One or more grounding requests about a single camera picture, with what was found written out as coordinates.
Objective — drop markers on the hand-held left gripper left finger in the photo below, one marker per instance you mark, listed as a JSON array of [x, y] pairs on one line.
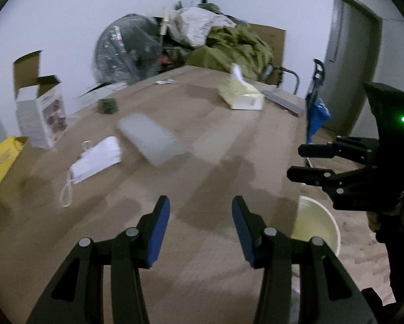
[[160, 233]]

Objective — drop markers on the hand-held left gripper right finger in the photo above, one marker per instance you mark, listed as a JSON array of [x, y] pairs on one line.
[[242, 233]]

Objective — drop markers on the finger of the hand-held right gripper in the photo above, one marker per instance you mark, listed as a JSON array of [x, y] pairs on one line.
[[306, 175], [316, 150]]

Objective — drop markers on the white plastic bucket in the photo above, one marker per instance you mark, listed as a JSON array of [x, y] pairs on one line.
[[315, 222]]

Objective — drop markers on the person's right forearm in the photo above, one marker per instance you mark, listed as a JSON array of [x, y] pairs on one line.
[[401, 270]]

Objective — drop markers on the person's right hand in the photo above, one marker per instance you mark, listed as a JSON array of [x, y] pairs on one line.
[[374, 221]]

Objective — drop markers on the blue fabric item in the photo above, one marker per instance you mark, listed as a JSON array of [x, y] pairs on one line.
[[318, 111]]

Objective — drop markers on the grey smartphone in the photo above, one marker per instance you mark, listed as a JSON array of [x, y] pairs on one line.
[[284, 103]]

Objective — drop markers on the yellow tissue pack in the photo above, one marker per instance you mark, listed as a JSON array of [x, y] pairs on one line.
[[239, 96]]

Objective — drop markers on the grey door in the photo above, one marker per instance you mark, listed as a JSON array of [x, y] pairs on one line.
[[350, 57]]

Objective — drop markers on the grey rectangular case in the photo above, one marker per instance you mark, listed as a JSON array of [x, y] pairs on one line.
[[148, 138]]

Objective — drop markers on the white face mask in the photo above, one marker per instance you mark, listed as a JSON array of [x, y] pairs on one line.
[[94, 162]]

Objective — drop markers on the brown cardboard sheet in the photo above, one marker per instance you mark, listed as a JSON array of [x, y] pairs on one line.
[[276, 47]]

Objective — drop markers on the olive green cloth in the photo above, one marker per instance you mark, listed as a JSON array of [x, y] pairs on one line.
[[235, 50]]

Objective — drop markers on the crumpled dark wrapper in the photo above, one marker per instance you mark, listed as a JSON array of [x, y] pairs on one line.
[[106, 105]]

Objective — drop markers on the small white paper scrap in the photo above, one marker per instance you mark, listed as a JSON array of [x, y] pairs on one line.
[[165, 81]]

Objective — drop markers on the open white cardboard box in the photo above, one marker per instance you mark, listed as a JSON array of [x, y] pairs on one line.
[[36, 121]]

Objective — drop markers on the white plastic bag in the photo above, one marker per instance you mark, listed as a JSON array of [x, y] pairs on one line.
[[195, 27]]

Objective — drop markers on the yellow printed packet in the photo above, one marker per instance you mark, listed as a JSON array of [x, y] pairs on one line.
[[3, 158]]

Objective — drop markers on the plastic-wrapped black fan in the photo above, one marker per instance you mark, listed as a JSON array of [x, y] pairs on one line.
[[121, 50]]

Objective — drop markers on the metal chair frame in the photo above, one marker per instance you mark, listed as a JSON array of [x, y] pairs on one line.
[[294, 77]]

